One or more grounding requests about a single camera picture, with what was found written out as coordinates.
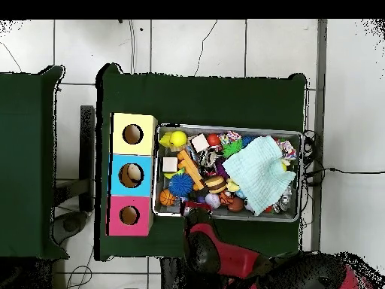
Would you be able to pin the toy burger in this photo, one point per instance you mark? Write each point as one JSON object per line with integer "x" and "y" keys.
{"x": 215, "y": 184}

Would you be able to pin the wooden cube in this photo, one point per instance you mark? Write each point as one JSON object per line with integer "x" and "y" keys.
{"x": 170, "y": 164}
{"x": 200, "y": 142}

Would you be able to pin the green spiky ball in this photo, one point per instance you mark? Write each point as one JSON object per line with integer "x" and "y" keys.
{"x": 232, "y": 148}

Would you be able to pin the mint green knitted cloth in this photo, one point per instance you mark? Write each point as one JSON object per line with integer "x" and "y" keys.
{"x": 258, "y": 171}

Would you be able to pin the blue spiky ball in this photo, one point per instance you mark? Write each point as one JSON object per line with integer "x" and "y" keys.
{"x": 180, "y": 184}

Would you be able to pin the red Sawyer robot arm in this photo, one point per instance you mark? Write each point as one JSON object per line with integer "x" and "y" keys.
{"x": 237, "y": 259}

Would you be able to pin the yellow ball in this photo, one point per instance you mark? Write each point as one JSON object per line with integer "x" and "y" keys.
{"x": 178, "y": 139}

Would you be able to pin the yellow cheese wedge toy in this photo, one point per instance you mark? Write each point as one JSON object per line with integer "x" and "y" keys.
{"x": 165, "y": 140}

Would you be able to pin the dark green table cloth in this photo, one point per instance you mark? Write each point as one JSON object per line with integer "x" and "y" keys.
{"x": 24, "y": 165}
{"x": 204, "y": 99}

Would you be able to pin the wooden box with three holes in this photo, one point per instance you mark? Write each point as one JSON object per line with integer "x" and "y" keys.
{"x": 144, "y": 144}

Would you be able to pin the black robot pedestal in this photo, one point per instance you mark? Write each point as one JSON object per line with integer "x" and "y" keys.
{"x": 173, "y": 275}

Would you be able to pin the orange plastic toy block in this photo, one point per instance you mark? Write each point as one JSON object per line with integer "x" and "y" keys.
{"x": 190, "y": 169}

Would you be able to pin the orange toy basketball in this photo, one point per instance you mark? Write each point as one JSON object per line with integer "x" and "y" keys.
{"x": 167, "y": 197}

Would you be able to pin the silver mesh bin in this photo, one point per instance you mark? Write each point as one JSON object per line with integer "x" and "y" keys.
{"x": 240, "y": 215}

